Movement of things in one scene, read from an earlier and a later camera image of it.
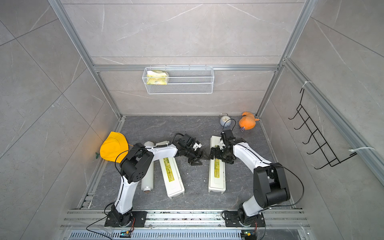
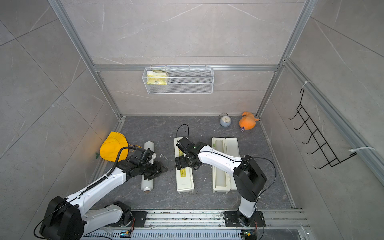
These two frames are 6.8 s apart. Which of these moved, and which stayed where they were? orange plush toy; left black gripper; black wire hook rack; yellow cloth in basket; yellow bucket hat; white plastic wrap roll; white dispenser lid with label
Moved: white dispenser lid with label; left black gripper
Stayed: white plastic wrap roll; yellow bucket hat; black wire hook rack; orange plush toy; yellow cloth in basket
